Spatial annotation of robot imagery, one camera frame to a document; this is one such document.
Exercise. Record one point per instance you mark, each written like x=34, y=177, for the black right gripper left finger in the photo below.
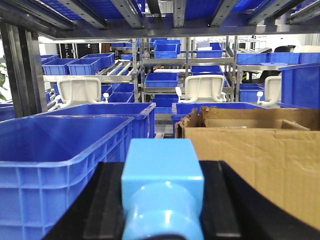
x=97, y=213

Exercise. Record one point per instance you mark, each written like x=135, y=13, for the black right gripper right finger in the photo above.
x=234, y=210

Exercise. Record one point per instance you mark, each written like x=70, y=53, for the light blue toy block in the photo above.
x=162, y=188

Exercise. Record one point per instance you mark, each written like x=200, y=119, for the near blue plastic bin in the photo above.
x=47, y=161

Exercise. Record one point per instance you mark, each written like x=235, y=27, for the blue plastic bin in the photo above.
x=47, y=161
x=143, y=125

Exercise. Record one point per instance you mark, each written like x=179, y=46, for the blue bin behind cardboard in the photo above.
x=180, y=109

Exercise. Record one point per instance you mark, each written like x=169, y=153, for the blue bin far right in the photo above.
x=300, y=86

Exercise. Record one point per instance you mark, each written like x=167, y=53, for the torn open cardboard box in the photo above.
x=276, y=151

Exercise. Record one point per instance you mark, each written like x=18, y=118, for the white chair left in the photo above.
x=79, y=91

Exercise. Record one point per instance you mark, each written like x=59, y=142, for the white chair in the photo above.
x=206, y=88
x=79, y=91
x=272, y=92

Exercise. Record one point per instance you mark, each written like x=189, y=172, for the white chair middle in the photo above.
x=206, y=88

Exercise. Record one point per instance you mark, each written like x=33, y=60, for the white chair right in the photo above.
x=272, y=92

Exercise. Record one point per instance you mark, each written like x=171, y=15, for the dark metal rack frame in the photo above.
x=23, y=21

